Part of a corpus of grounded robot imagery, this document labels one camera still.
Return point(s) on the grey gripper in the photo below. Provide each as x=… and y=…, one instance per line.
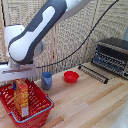
x=16, y=71

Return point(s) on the blue plastic cup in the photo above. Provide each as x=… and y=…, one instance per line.
x=46, y=81

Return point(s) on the black toaster oven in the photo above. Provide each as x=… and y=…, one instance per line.
x=111, y=56

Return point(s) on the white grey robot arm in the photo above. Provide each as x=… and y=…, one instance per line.
x=30, y=31

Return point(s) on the red plastic bowl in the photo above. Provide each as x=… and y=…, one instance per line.
x=71, y=76

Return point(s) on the red macaroni and cheese box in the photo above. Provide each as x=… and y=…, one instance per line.
x=21, y=96

